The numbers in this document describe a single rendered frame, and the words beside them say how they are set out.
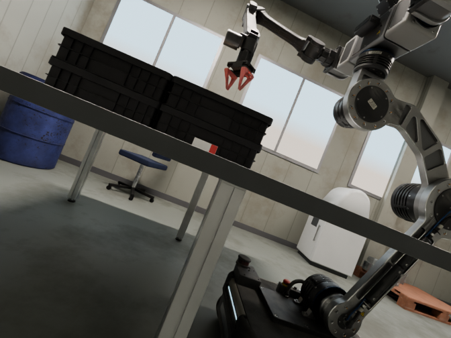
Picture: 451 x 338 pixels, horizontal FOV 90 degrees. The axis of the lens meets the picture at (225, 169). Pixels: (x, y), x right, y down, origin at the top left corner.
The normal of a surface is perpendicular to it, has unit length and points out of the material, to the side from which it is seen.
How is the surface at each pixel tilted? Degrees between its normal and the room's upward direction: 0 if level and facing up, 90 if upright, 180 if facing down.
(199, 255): 90
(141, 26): 90
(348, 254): 90
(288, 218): 90
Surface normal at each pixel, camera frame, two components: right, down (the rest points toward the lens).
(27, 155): 0.67, 0.26
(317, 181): 0.12, 0.03
